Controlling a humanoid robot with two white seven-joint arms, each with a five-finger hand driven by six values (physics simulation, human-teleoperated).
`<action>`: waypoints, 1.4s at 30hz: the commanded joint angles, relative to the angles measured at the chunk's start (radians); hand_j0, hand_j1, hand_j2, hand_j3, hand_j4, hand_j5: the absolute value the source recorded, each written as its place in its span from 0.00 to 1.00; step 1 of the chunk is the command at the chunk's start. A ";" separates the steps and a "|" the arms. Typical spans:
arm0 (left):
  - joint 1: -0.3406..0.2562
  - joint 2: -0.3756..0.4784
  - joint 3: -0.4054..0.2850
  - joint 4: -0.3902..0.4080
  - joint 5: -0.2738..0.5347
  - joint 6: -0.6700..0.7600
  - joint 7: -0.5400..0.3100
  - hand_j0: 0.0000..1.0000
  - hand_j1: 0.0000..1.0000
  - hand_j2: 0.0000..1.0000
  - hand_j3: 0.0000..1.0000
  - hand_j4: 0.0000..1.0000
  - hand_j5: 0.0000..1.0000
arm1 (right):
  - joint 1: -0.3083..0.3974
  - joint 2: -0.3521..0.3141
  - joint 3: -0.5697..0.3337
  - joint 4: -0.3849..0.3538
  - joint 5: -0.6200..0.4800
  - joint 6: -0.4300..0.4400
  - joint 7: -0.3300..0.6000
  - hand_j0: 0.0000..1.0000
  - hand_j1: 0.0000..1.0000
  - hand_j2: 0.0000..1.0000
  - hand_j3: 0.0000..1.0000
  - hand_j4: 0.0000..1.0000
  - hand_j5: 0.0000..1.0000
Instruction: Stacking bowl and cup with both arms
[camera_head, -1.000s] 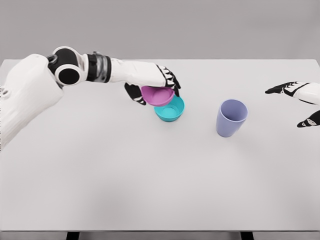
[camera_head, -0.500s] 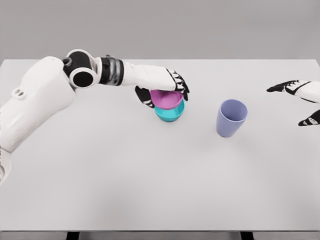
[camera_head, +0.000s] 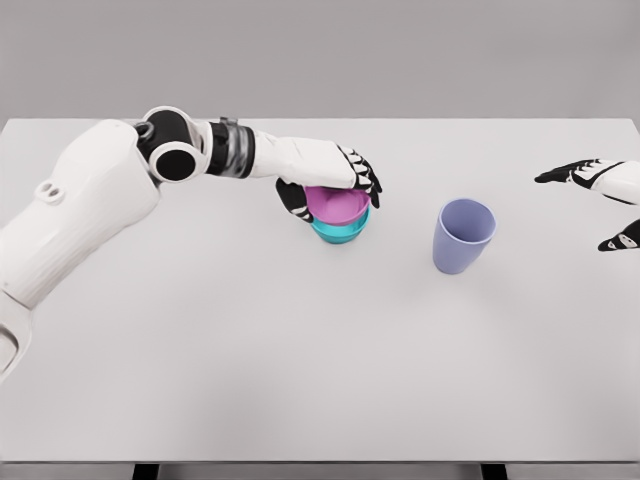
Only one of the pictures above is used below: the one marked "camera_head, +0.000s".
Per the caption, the teal bowl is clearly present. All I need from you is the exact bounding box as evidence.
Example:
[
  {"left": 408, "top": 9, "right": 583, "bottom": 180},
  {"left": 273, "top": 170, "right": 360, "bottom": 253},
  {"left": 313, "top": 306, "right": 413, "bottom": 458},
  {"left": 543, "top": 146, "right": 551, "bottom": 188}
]
[{"left": 309, "top": 205, "right": 372, "bottom": 246}]

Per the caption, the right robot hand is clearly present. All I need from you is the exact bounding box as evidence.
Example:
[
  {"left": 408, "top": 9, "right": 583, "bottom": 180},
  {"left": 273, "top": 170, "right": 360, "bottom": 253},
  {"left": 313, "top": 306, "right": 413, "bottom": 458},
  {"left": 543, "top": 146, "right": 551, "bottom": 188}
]
[{"left": 534, "top": 158, "right": 640, "bottom": 253}]

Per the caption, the pink bowl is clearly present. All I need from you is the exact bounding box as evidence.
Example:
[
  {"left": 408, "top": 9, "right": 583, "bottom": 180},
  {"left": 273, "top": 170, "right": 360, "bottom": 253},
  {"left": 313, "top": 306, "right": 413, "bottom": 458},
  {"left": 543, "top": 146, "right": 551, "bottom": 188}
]
[{"left": 303, "top": 185, "right": 373, "bottom": 228}]

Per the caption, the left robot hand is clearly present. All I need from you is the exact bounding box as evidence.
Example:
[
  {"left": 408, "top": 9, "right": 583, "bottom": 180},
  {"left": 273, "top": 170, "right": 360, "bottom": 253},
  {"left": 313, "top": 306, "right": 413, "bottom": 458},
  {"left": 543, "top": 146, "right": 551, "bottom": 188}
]
[{"left": 275, "top": 138, "right": 383, "bottom": 224}]

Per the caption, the lavender cup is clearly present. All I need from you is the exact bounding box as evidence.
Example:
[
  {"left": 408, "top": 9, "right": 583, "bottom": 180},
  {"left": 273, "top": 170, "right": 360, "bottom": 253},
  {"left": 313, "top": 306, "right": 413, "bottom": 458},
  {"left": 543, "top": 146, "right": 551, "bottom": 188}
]
[{"left": 432, "top": 198, "right": 497, "bottom": 275}]

